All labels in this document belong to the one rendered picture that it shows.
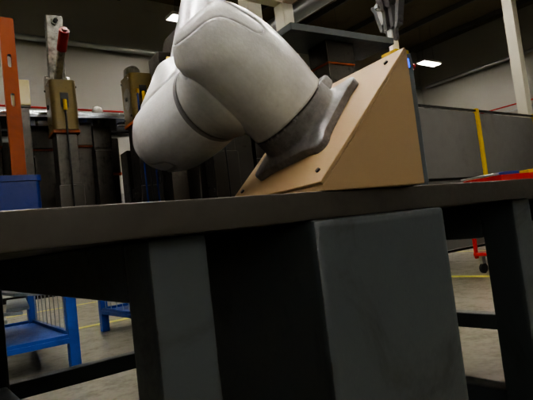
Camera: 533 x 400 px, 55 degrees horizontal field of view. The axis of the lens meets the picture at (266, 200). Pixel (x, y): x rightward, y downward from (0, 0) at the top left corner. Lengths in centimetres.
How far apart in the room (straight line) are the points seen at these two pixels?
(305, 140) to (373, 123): 11
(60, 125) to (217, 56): 54
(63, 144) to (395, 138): 75
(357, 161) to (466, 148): 649
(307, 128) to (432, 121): 591
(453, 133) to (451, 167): 46
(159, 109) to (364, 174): 39
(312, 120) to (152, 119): 30
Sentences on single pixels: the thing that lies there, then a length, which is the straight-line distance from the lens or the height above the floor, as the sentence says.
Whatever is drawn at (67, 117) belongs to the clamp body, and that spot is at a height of 96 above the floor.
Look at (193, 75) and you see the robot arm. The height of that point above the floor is 91.
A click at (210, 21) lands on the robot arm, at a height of 98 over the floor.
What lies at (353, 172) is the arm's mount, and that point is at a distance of 76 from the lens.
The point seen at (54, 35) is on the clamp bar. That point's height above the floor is 117.
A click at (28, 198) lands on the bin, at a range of 91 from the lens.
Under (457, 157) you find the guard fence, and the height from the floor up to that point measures 132.
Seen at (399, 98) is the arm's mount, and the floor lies 84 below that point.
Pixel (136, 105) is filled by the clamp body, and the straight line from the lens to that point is 127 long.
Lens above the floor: 65
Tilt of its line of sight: 4 degrees up
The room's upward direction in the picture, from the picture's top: 7 degrees counter-clockwise
